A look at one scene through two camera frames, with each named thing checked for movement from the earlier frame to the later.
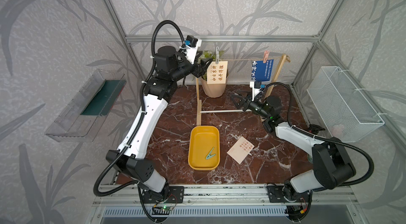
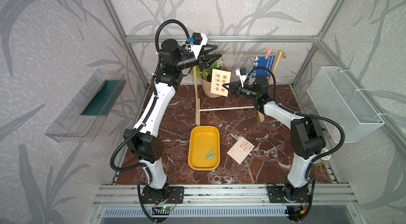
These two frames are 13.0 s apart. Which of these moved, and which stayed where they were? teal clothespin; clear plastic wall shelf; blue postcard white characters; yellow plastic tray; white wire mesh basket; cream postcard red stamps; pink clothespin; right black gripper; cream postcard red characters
Moved: right black gripper; blue postcard white characters; pink clothespin; cream postcard red characters
Stayed: teal clothespin; yellow plastic tray; cream postcard red stamps; clear plastic wall shelf; white wire mesh basket
